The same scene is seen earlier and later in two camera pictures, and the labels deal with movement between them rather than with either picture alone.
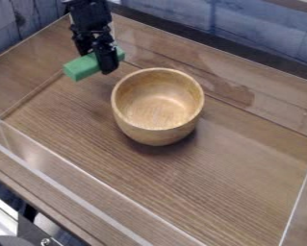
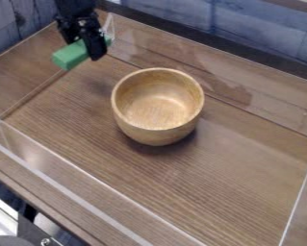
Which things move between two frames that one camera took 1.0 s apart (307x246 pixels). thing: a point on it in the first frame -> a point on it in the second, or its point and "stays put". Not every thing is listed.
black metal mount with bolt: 31,232 stays put
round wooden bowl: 156,104 stays put
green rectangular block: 84,65 -> 73,53
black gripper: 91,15 -> 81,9
